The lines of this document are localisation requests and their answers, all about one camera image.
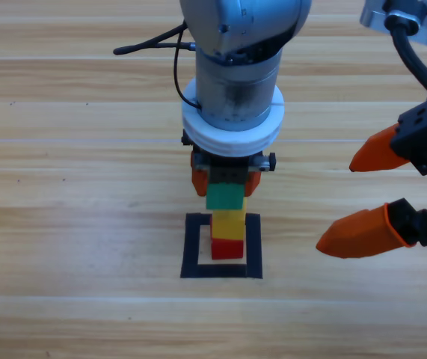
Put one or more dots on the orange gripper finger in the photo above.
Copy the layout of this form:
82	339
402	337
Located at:
252	181
200	181
377	153
359	233

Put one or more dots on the yellow cube block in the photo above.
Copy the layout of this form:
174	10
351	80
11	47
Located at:
228	224

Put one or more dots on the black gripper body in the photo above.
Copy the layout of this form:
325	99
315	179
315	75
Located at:
228	175

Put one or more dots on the green cube block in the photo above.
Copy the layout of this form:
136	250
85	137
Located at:
224	196

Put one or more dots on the red cube block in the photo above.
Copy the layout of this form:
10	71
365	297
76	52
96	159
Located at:
227	250

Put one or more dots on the black tape square outline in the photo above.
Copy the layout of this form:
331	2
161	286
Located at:
190	254

